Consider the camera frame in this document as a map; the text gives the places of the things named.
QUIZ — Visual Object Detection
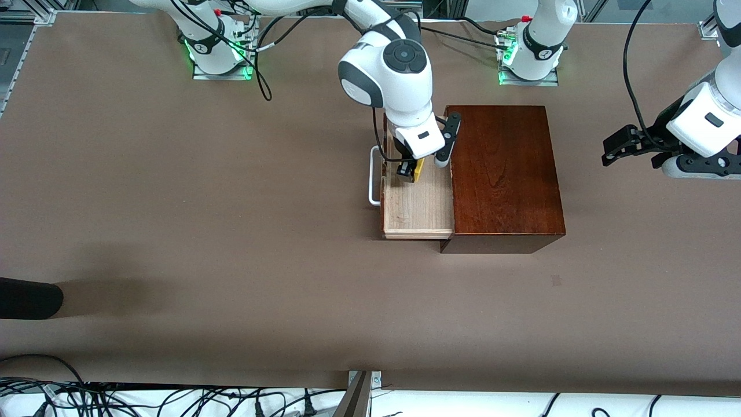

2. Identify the wooden drawer with white handle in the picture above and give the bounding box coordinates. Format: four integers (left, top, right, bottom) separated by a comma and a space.
369, 113, 456, 240

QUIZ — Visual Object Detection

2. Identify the dark brown wooden cabinet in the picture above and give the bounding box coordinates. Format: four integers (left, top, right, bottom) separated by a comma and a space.
439, 105, 566, 254

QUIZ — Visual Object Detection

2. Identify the silver device box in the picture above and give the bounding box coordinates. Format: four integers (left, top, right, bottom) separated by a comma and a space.
370, 0, 423, 18

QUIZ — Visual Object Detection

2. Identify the black cylinder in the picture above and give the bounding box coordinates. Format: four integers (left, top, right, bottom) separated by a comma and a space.
0, 277, 64, 320

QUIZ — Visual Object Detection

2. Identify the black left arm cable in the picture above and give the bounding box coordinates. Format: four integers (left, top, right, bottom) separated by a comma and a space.
623, 0, 666, 145

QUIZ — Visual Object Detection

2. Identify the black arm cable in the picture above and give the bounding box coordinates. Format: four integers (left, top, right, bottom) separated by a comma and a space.
623, 0, 666, 145
174, 0, 273, 102
249, 9, 348, 54

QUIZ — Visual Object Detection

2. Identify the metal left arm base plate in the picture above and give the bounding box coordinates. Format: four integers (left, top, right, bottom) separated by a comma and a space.
498, 35, 560, 87

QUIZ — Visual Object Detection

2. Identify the aluminium frame corner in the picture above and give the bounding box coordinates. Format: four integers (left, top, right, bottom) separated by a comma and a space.
698, 12, 724, 39

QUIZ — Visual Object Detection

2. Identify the black cable on table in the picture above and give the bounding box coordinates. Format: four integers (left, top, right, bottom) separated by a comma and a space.
417, 23, 510, 50
460, 16, 504, 36

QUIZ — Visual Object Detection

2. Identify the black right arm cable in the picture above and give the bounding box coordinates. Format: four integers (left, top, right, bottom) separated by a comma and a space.
174, 0, 273, 102
249, 9, 348, 54

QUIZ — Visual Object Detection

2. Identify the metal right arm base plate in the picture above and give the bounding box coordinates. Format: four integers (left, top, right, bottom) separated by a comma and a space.
193, 17, 254, 81

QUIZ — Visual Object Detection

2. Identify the grey metal bracket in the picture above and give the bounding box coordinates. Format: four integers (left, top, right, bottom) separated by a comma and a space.
333, 371, 383, 417

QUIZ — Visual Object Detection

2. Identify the black cable tangle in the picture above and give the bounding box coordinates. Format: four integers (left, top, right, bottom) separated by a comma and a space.
0, 353, 348, 417

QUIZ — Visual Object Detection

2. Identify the aluminium frame profile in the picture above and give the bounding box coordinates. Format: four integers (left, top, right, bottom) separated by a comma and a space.
17, 0, 79, 27

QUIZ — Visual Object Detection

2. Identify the aluminium table edge rail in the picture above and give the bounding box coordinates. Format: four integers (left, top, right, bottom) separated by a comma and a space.
0, 23, 39, 119

